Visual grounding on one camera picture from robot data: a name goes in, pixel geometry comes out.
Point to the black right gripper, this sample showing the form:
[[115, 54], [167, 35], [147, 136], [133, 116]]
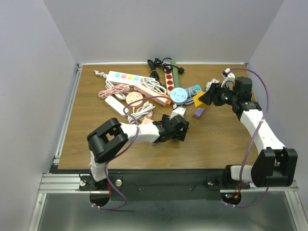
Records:
[[212, 95]]

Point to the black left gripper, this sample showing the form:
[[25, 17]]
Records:
[[164, 118]]

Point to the pink cube socket adapter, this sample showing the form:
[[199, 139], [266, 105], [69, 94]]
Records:
[[146, 121]]

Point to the white cube socket adapter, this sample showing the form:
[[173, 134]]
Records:
[[178, 111]]

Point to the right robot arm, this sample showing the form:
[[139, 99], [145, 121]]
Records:
[[275, 164]]

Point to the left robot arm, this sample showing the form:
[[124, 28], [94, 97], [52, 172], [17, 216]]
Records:
[[108, 139]]

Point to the teal usb power strip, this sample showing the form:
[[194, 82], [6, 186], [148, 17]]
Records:
[[195, 88]]

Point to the purple power strip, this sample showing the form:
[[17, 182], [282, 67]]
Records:
[[198, 112]]

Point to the orange power strip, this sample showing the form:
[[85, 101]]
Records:
[[161, 99]]

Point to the pink power strip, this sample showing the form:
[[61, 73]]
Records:
[[145, 91]]

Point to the light blue round socket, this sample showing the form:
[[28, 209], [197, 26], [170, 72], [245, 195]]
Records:
[[179, 96]]

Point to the green power strip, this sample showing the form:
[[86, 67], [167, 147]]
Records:
[[175, 74]]

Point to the pink round socket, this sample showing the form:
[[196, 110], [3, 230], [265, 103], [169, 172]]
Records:
[[134, 99]]

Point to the red and cream power strip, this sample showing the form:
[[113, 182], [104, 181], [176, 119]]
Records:
[[169, 78]]

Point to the plain white power strip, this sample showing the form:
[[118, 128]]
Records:
[[116, 105]]

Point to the white strip with coloured sockets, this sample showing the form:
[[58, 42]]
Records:
[[124, 78]]

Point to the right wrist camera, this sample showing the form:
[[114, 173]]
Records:
[[228, 75]]

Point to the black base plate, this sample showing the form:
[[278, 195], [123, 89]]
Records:
[[160, 185]]

